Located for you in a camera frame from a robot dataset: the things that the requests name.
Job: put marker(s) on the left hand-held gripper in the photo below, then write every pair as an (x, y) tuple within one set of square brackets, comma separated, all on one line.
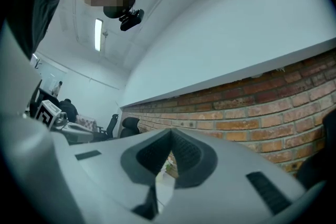
[(46, 114)]

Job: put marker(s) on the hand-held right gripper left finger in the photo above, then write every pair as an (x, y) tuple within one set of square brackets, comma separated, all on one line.
[(105, 160)]

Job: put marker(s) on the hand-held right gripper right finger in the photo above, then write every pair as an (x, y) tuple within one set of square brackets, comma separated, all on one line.
[(231, 165)]

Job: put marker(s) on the tall black headrest chair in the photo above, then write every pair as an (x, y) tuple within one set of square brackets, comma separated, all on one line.
[(110, 126)]

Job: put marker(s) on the large black office chair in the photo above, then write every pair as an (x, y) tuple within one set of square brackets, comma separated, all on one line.
[(130, 127)]

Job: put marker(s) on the black fabric chair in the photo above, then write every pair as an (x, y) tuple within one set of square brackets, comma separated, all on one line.
[(317, 160)]

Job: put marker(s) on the ceiling light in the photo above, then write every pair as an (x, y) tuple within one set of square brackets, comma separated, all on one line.
[(98, 34)]

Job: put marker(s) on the person's black shirt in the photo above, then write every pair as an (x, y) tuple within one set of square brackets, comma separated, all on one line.
[(34, 8)]

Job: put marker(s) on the black head-mounted camera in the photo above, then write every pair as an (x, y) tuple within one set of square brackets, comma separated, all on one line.
[(131, 21)]

